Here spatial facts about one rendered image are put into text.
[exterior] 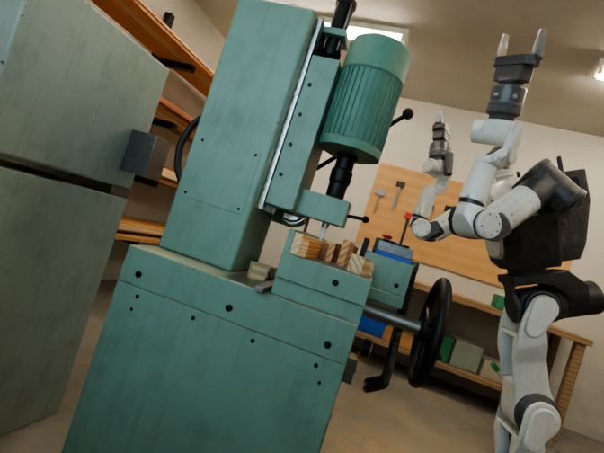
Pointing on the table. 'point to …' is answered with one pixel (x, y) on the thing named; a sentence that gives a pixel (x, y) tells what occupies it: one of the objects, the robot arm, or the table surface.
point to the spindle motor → (366, 97)
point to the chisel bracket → (324, 208)
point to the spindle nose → (341, 174)
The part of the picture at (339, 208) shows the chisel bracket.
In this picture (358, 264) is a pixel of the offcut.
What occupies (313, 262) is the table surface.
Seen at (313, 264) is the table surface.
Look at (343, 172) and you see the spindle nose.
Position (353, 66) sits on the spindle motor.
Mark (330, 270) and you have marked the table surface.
